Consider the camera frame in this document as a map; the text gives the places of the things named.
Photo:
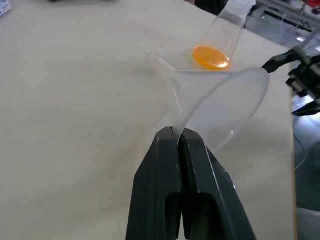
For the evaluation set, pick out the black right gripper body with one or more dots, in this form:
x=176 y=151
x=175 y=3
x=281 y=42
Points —
x=305 y=72

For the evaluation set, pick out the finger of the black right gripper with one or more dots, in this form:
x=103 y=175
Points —
x=308 y=108
x=276 y=61

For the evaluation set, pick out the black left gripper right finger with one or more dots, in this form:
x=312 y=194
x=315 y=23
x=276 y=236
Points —
x=210 y=190

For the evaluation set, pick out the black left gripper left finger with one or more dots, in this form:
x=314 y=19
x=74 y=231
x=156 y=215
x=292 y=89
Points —
x=155 y=175

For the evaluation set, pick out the clear plastic funnel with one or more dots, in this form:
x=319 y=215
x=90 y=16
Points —
x=225 y=112

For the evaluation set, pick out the clear beaker with orange liquid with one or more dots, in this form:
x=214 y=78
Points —
x=210 y=59

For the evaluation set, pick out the white box with blue print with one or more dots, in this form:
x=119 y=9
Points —
x=4 y=7

